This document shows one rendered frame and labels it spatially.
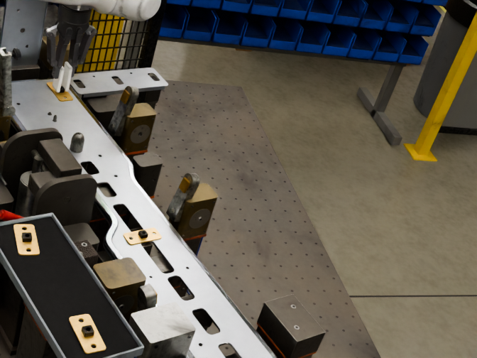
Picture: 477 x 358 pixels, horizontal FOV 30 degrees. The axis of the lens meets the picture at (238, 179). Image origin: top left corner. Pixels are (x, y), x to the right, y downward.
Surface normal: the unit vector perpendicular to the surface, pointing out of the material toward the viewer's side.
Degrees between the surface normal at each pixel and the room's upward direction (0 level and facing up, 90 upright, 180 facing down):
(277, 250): 0
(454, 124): 90
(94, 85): 0
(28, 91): 0
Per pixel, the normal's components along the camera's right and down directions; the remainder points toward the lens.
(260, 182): 0.26, -0.79
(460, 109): 0.27, 0.61
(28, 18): 0.55, 0.59
